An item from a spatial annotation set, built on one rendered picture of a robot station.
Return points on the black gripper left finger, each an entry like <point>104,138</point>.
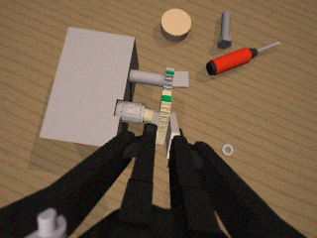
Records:
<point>57,210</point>

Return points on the red screwdriver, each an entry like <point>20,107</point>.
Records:
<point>234,59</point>

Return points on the grey hex bolt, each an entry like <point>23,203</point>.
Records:
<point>225,41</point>

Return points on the grey shaft with cream gear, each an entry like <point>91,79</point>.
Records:
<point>164,110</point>

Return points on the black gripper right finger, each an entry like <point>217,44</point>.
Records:
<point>242,212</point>

